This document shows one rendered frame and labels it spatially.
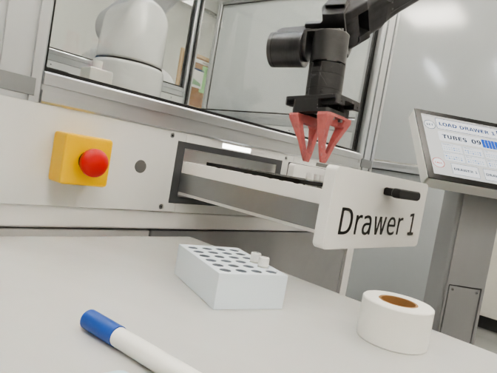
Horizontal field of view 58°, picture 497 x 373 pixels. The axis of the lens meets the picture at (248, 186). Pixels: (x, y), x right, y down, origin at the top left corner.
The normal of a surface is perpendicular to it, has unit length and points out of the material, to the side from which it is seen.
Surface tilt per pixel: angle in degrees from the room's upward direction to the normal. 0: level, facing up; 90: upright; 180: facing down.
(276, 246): 90
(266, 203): 90
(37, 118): 90
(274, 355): 0
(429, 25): 90
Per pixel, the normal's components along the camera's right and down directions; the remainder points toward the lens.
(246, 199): -0.69, -0.08
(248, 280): 0.47, 0.13
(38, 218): 0.70, 0.16
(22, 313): 0.17, -0.98
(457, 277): 0.08, 0.07
